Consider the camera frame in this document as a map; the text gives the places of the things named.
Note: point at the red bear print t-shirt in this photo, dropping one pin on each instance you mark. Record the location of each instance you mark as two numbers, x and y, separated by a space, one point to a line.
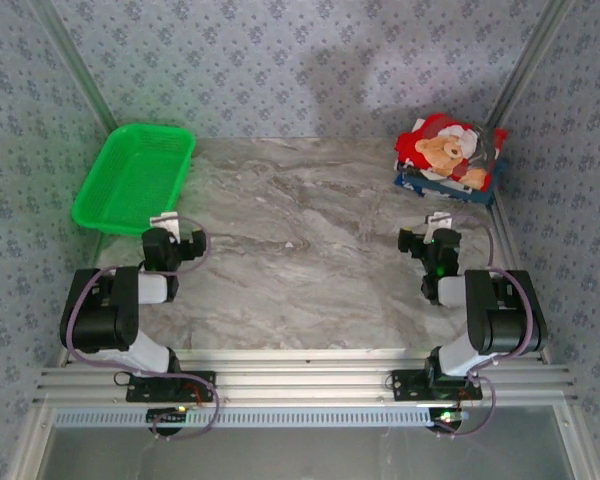
445 150

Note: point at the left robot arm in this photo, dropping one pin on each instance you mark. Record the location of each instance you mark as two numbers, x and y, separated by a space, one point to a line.
110 310

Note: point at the blue t-shirt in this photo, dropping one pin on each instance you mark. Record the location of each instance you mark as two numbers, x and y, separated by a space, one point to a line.
480 195

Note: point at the green plastic basket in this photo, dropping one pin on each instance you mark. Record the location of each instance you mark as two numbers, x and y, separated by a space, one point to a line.
130 175

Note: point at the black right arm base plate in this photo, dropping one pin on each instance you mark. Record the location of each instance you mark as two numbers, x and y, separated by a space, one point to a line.
410 385

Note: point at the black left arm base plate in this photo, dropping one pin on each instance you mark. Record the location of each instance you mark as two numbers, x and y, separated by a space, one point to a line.
200 382

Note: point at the aluminium mounting rail frame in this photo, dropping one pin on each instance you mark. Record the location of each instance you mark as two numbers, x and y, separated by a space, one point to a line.
305 380

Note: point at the aluminium corner post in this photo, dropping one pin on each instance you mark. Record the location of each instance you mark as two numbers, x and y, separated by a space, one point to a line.
75 65
530 65

